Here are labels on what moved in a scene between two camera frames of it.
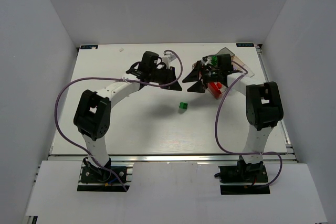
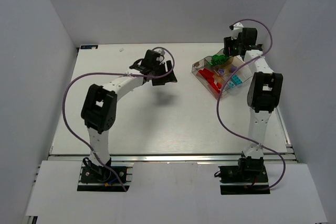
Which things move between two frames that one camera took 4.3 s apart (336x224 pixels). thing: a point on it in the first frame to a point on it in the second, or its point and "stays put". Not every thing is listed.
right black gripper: [205, 76] to [231, 49]
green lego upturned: [214, 60] stays put
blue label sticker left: [88, 46] stays put
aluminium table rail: [171, 157] stays put
